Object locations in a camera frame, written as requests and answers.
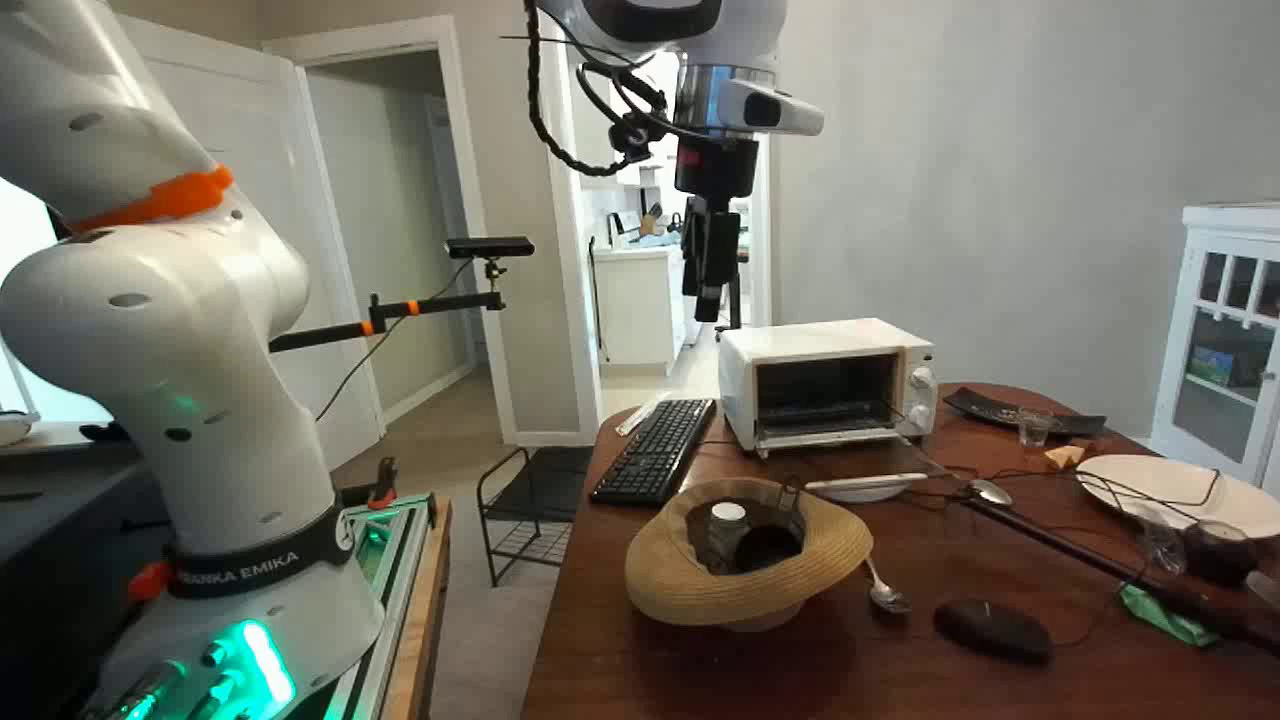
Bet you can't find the white glass-door cabinet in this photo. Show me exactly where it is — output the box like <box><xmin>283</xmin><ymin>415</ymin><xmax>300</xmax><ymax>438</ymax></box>
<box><xmin>1154</xmin><ymin>201</ymin><xmax>1280</xmax><ymax>492</ymax></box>

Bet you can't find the small metal spoon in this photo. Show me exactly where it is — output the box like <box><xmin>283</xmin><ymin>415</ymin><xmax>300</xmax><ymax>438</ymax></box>
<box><xmin>865</xmin><ymin>556</ymin><xmax>910</xmax><ymax>615</ymax></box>

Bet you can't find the small drinking glass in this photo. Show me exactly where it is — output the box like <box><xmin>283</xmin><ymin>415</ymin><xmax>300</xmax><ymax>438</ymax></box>
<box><xmin>1019</xmin><ymin>407</ymin><xmax>1050</xmax><ymax>448</ymax></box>

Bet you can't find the white flat plate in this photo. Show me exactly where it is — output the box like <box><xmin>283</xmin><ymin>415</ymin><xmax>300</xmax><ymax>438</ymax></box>
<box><xmin>804</xmin><ymin>469</ymin><xmax>928</xmax><ymax>503</ymax></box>

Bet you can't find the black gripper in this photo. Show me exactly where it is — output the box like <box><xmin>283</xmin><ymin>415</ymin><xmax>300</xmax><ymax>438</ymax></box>
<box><xmin>676</xmin><ymin>136</ymin><xmax>756</xmax><ymax>328</ymax></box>

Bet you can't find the black folding chair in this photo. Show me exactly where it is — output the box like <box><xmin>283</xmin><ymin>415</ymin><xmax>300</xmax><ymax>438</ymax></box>
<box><xmin>473</xmin><ymin>448</ymin><xmax>591</xmax><ymax>584</ymax></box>

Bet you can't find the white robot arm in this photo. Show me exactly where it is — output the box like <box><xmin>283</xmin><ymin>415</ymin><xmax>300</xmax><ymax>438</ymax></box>
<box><xmin>0</xmin><ymin>0</ymin><xmax>384</xmax><ymax>720</ymax></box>

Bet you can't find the white toaster oven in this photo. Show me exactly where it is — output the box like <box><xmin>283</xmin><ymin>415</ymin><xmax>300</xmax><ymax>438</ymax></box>
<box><xmin>716</xmin><ymin>317</ymin><xmax>938</xmax><ymax>457</ymax></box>

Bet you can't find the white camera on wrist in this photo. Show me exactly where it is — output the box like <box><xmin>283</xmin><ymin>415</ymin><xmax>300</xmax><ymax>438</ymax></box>
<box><xmin>676</xmin><ymin>64</ymin><xmax>823</xmax><ymax>136</ymax></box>

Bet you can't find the green snack packet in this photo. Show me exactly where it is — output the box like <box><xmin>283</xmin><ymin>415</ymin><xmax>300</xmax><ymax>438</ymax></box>
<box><xmin>1118</xmin><ymin>584</ymin><xmax>1215</xmax><ymax>654</ymax></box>

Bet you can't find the long black stick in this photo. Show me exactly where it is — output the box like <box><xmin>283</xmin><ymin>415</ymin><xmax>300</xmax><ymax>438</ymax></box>
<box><xmin>952</xmin><ymin>492</ymin><xmax>1280</xmax><ymax>657</ymax></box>

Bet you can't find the white dinner plate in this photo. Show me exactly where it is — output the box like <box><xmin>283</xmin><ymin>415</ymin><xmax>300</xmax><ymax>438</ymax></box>
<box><xmin>1076</xmin><ymin>452</ymin><xmax>1280</xmax><ymax>539</ymax></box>

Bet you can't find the black computer keyboard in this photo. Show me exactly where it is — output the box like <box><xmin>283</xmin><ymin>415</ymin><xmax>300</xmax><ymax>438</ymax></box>
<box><xmin>591</xmin><ymin>400</ymin><xmax>716</xmax><ymax>508</ymax></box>

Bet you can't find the large metal spoon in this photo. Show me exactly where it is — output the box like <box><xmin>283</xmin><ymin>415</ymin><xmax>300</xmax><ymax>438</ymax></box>
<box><xmin>928</xmin><ymin>459</ymin><xmax>1013</xmax><ymax>508</ymax></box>

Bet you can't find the white open door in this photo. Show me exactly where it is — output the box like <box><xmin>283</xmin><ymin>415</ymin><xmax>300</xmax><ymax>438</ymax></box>
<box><xmin>96</xmin><ymin>14</ymin><xmax>393</xmax><ymax>471</ymax></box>

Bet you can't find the white pill bottle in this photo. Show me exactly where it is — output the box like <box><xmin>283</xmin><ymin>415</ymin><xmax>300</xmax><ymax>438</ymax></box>
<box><xmin>709</xmin><ymin>499</ymin><xmax>748</xmax><ymax>564</ymax></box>

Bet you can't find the thin black mouse cable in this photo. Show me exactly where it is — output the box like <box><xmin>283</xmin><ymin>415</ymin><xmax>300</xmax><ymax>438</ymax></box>
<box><xmin>918</xmin><ymin>457</ymin><xmax>1280</xmax><ymax>657</ymax></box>

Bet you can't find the tan straw hat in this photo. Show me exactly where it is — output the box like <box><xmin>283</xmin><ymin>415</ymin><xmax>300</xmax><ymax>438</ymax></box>
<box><xmin>624</xmin><ymin>476</ymin><xmax>873</xmax><ymax>632</ymax></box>

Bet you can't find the black tray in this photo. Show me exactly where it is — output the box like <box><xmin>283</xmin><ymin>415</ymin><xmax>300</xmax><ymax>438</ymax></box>
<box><xmin>943</xmin><ymin>388</ymin><xmax>1108</xmax><ymax>442</ymax></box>

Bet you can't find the black floral bowl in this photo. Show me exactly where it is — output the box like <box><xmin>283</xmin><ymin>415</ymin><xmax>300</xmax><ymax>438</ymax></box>
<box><xmin>1184</xmin><ymin>525</ymin><xmax>1256</xmax><ymax>588</ymax></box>

